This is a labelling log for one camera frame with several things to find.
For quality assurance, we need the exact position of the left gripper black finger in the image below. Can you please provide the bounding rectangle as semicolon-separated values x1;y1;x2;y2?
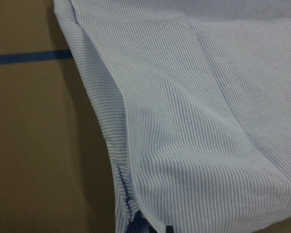
165;225;173;233

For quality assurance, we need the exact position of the light blue striped shirt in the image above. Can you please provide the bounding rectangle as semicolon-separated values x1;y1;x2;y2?
54;0;291;233

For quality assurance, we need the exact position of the brown paper table cover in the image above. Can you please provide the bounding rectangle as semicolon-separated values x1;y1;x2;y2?
0;0;115;233

